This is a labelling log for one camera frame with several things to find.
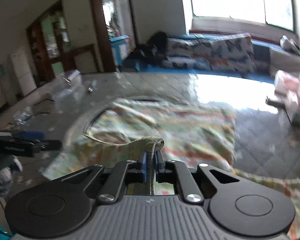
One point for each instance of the white refrigerator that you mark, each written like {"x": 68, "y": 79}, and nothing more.
{"x": 17, "y": 80}

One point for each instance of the black clothing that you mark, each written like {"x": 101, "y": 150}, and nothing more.
{"x": 152, "y": 47}

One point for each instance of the patterned children's pants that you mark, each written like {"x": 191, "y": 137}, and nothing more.
{"x": 190, "y": 140}

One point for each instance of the window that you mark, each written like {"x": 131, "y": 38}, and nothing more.
{"x": 235, "y": 0}

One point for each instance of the white bag of tissues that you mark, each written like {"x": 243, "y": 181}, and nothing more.
{"x": 286, "y": 82}

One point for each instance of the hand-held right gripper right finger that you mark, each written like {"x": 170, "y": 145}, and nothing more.
{"x": 160, "y": 171}

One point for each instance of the blue sofa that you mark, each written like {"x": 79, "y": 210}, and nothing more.
{"x": 260, "y": 47}

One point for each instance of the wooden glazed door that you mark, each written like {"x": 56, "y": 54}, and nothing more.
{"x": 48, "y": 42}

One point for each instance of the grey pillow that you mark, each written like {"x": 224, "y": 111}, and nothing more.
{"x": 286, "y": 63}

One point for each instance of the panda plush toy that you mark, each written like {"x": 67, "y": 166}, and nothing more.
{"x": 290, "y": 43}

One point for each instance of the blue plastic bin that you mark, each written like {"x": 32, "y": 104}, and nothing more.
{"x": 118, "y": 50}

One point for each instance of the brown wooden door frame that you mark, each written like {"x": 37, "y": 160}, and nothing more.
{"x": 100, "y": 30}

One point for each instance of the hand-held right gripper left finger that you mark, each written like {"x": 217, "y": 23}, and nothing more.
{"x": 142, "y": 167}

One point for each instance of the flat grey box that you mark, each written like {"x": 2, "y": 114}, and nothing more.
{"x": 275, "y": 101}

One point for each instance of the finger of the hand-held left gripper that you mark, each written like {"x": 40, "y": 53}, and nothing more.
{"x": 48, "y": 145}
{"x": 30, "y": 135}

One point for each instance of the large butterfly print pillow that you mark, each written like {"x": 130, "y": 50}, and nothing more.
{"x": 232, "y": 53}

